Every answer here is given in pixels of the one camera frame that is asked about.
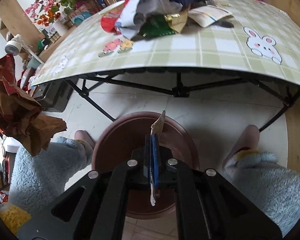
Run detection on small torn paper wrapper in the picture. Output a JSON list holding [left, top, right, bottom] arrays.
[[150, 111, 166, 206]]

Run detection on white grey paper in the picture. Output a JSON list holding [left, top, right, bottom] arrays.
[[115, 0, 188, 40]]

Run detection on brown paper bag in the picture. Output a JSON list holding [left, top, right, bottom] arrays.
[[0, 54, 66, 156]]

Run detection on brown plastic trash bin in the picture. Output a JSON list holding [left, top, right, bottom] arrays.
[[91, 112, 199, 219]]

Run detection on green foil wrapper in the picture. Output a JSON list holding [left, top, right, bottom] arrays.
[[139, 15, 175, 38]]

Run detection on red crushed can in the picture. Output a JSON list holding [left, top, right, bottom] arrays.
[[101, 11, 121, 34]]

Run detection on white snack pouch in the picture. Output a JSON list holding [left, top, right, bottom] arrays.
[[188, 5, 233, 28]]

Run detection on green plaid bunny tablecloth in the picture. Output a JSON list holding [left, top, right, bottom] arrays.
[[33, 0, 300, 85]]

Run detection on white desk fan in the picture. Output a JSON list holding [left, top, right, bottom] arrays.
[[5, 34, 23, 56]]

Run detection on black folding table frame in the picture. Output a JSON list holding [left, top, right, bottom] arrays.
[[64, 67, 300, 131]]

